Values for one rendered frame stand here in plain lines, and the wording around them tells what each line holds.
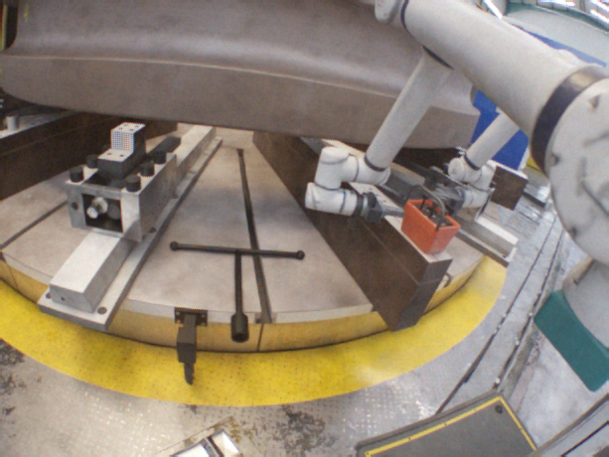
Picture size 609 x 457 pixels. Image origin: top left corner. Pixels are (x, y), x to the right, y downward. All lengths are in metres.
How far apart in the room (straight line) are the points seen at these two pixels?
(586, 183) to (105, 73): 1.63
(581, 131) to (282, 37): 1.40
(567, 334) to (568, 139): 0.29
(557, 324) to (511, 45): 0.38
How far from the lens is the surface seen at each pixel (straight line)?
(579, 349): 0.53
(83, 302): 1.26
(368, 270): 1.50
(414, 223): 1.26
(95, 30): 1.87
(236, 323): 1.22
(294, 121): 1.51
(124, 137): 1.46
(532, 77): 0.42
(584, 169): 0.33
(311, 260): 1.64
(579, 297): 0.52
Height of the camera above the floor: 1.28
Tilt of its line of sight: 31 degrees down
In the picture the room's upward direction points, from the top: 14 degrees clockwise
